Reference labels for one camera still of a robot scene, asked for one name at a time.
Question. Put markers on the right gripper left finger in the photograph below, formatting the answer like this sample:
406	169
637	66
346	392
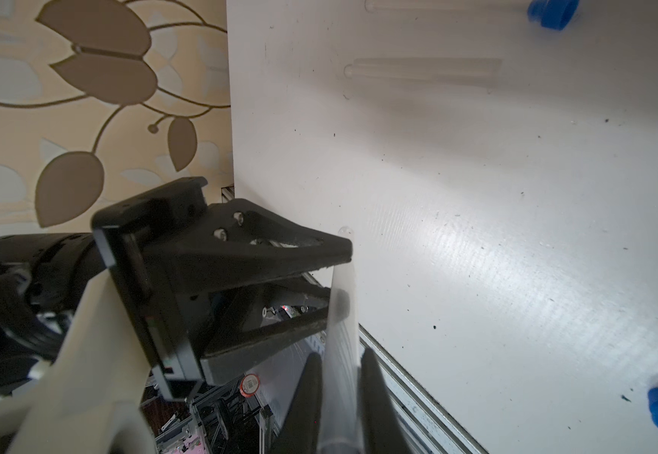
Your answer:
300	430

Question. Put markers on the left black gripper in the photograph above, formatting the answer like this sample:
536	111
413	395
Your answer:
165	249

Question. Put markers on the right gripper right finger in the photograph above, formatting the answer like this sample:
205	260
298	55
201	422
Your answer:
382	432

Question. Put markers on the clear test tube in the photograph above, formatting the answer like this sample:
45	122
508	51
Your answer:
470	71
339	430
482	6

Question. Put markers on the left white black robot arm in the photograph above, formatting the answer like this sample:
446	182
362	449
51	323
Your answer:
42	280

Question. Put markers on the aluminium front rail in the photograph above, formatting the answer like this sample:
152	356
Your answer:
426	424

